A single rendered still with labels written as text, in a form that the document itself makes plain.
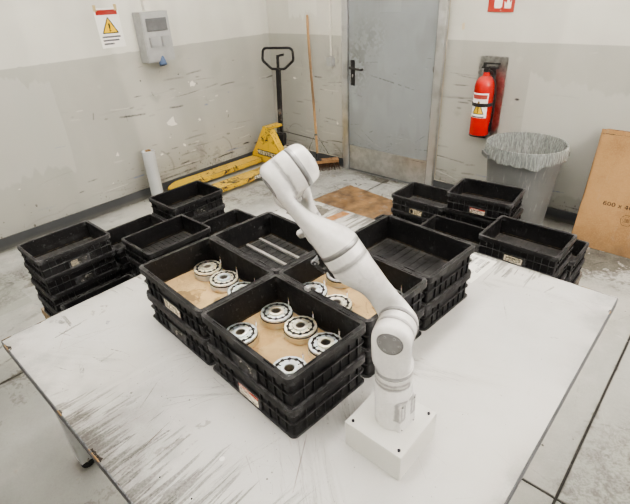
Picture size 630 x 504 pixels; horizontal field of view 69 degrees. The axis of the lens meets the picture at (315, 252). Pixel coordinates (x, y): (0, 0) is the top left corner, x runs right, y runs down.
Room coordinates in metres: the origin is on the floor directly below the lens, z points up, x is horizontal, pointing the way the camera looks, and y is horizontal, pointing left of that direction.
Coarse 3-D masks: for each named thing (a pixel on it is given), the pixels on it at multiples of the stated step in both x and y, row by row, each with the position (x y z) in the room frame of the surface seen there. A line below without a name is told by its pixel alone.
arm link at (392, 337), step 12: (384, 312) 0.83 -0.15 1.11; (396, 312) 0.82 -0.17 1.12; (384, 324) 0.78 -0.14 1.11; (396, 324) 0.78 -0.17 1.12; (408, 324) 0.79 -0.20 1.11; (372, 336) 0.79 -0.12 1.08; (384, 336) 0.77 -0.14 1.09; (396, 336) 0.76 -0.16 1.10; (408, 336) 0.76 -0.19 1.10; (372, 348) 0.79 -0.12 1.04; (384, 348) 0.77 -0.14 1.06; (396, 348) 0.76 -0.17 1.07; (408, 348) 0.76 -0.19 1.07; (372, 360) 0.80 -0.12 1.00; (384, 360) 0.77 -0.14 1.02; (396, 360) 0.76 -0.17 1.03; (408, 360) 0.76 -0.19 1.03; (384, 372) 0.77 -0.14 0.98; (396, 372) 0.76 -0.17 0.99; (408, 372) 0.76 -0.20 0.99
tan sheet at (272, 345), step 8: (248, 320) 1.18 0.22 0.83; (256, 320) 1.18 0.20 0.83; (264, 328) 1.14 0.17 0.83; (264, 336) 1.10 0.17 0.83; (272, 336) 1.10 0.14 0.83; (280, 336) 1.10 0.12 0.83; (264, 344) 1.06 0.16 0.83; (272, 344) 1.06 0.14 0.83; (280, 344) 1.06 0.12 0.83; (288, 344) 1.06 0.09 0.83; (264, 352) 1.03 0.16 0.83; (272, 352) 1.03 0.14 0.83; (280, 352) 1.03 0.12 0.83; (288, 352) 1.02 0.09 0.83; (296, 352) 1.02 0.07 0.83; (304, 352) 1.02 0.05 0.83; (272, 360) 0.99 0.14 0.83; (304, 360) 0.99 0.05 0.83
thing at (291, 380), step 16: (224, 304) 1.14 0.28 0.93; (208, 320) 1.06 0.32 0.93; (352, 320) 1.04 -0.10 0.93; (224, 336) 1.01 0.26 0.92; (352, 336) 0.97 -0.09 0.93; (256, 352) 0.92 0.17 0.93; (336, 352) 0.92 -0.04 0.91; (272, 368) 0.86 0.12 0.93; (304, 368) 0.85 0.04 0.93; (288, 384) 0.82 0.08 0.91
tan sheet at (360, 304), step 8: (320, 280) 1.39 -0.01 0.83; (328, 288) 1.34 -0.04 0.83; (336, 288) 1.34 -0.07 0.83; (344, 288) 1.34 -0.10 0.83; (352, 296) 1.29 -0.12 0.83; (360, 296) 1.28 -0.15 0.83; (352, 304) 1.24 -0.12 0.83; (360, 304) 1.24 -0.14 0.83; (368, 304) 1.24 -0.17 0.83; (360, 312) 1.20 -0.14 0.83; (368, 312) 1.19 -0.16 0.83; (376, 312) 1.19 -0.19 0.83
